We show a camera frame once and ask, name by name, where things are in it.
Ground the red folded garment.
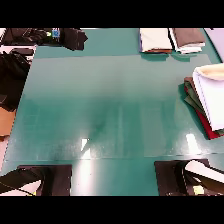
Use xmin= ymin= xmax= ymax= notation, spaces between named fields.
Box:
xmin=184 ymin=84 xmax=224 ymax=141

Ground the dark brown folded garment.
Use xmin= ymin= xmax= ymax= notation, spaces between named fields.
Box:
xmin=172 ymin=28 xmax=207 ymax=48

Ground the white folded garment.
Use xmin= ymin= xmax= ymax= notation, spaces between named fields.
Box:
xmin=168 ymin=28 xmax=205 ymax=55

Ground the grey folded garment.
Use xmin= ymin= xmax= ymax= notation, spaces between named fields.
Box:
xmin=139 ymin=28 xmax=174 ymax=54

